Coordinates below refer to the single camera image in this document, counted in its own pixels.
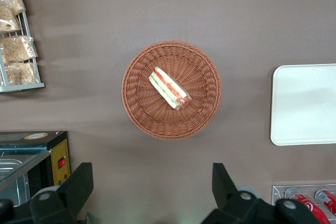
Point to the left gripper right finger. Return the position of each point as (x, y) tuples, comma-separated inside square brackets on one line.
[(231, 208)]

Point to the red cola bottle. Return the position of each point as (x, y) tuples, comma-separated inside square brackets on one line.
[(307, 205), (328, 200)]

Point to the wrapped triangle sandwich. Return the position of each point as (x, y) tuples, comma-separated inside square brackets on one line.
[(168, 87)]

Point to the tray of packaged snacks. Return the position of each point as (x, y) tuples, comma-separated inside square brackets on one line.
[(26, 87)]

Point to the cream plastic tray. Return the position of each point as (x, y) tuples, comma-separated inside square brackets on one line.
[(304, 103)]

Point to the brown round wicker basket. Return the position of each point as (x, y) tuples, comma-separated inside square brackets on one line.
[(147, 119)]

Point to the clear acrylic bottle rack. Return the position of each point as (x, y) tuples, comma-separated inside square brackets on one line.
[(278, 195)]

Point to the black food warmer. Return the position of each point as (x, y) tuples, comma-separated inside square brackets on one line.
[(31, 140)]

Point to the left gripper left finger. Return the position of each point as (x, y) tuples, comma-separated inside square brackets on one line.
[(65, 200)]

